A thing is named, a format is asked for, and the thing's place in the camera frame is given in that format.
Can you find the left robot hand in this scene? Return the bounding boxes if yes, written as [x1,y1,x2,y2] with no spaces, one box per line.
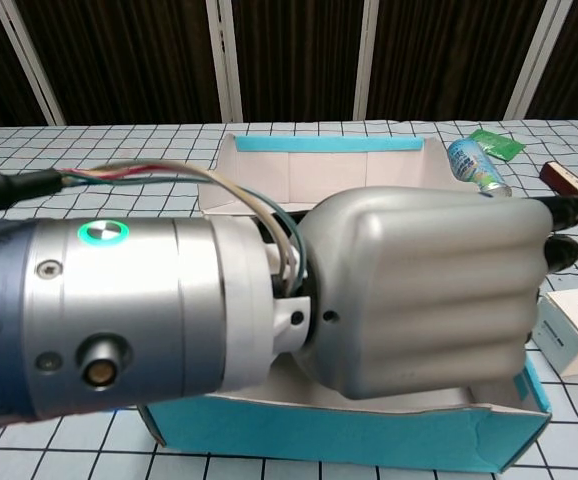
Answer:
[293,185,578,401]

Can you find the light blue shoe box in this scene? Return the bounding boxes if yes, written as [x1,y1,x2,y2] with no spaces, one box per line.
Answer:
[138,132,554,474]

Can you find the dark red long box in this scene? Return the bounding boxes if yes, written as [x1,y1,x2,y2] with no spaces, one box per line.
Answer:
[539,160,578,229]

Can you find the blue drink can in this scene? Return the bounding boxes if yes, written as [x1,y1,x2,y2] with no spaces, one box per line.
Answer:
[446,138,514,196]

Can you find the green sachet packet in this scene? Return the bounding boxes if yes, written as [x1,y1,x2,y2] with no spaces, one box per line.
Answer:
[468,128,527,162]

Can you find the white metal frame post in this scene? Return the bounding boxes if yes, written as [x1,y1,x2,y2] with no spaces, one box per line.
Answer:
[502,0,578,121]
[352,0,381,121]
[0,0,66,126]
[205,0,244,123]

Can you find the left wrist cable bundle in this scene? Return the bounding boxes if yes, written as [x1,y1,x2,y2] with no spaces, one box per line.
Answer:
[0,158,310,296]

